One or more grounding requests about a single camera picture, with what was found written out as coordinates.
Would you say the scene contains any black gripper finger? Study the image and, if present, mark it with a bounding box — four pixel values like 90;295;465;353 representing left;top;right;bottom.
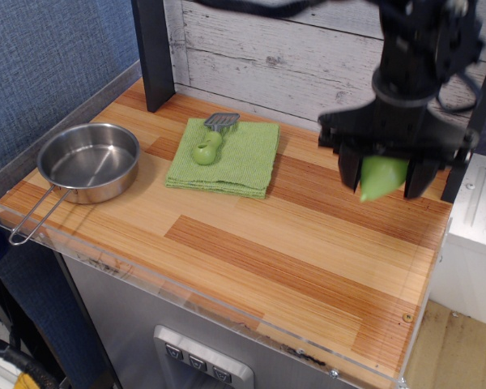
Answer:
339;143;363;191
404;160;440;199

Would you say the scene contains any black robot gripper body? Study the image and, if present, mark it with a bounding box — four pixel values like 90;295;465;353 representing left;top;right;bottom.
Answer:
318;98;478;165

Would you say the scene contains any green plastic toy pear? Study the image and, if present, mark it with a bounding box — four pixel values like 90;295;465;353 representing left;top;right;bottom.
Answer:
360;156;408;202

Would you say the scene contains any stainless steel pan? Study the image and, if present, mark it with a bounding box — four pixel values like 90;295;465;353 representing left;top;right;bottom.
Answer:
8;122;141;246

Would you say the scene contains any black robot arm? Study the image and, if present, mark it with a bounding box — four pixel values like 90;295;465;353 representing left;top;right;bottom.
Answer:
318;1;484;201

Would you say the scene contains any green folded cloth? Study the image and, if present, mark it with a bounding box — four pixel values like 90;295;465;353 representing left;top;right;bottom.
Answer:
165;118;279;199

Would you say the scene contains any white aluminium side block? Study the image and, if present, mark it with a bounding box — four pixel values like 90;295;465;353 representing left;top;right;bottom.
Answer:
429;154;486;323

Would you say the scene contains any silver button control panel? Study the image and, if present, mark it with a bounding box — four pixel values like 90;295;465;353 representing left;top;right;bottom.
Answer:
153;325;254;388

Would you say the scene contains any stainless steel cabinet front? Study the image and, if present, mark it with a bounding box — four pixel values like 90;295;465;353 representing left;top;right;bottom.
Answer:
60;253;402;389

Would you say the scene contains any clear acrylic table guard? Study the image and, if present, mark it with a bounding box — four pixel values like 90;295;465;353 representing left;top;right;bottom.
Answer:
0;60;454;389

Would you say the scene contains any dark right frame post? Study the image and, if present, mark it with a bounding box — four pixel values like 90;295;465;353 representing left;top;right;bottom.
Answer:
441;75;486;203

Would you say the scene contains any dark frame post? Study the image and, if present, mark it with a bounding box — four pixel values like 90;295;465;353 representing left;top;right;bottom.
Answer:
441;75;486;203
131;0;175;113

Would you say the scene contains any green handled grey toy spatula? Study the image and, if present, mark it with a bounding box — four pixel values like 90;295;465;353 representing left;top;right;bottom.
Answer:
193;113;240;165

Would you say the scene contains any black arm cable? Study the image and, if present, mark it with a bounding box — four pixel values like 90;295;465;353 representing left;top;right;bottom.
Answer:
194;0;485;114

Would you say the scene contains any dark left frame post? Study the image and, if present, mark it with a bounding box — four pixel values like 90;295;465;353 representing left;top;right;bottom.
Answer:
131;0;175;113

